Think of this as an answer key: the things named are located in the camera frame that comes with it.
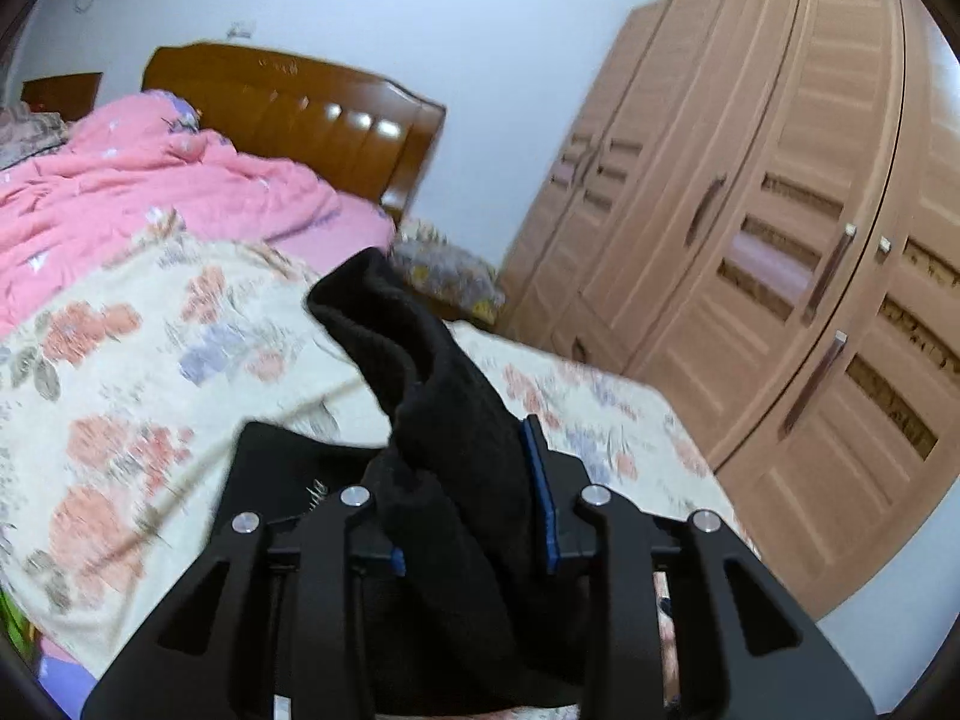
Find pink blanket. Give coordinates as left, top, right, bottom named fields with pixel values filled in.
left=0, top=88, right=396, bottom=338

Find black pants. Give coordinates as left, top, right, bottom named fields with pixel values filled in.
left=214, top=246, right=601, bottom=717

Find purple cloth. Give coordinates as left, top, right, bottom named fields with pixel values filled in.
left=34, top=649, right=102, bottom=704

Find floral bed sheet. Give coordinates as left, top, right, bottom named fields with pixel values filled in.
left=0, top=229, right=760, bottom=700

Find brown wooden headboard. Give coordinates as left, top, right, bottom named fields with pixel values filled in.
left=141, top=43, right=448, bottom=226

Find dark wooden nightstand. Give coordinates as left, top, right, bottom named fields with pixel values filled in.
left=21, top=72, right=104, bottom=123

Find green printed item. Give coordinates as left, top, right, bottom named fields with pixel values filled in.
left=0, top=589, right=28, bottom=650

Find light wooden wardrobe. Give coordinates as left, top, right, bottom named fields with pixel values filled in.
left=495, top=0, right=960, bottom=620

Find floral cushion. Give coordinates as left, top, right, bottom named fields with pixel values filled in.
left=390, top=219, right=505, bottom=327

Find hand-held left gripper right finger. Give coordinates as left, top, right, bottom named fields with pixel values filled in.
left=521, top=414, right=876, bottom=720

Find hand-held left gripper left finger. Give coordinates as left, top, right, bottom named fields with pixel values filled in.
left=81, top=486, right=407, bottom=720

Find patterned pillow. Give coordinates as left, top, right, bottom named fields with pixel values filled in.
left=0, top=106, right=70, bottom=166

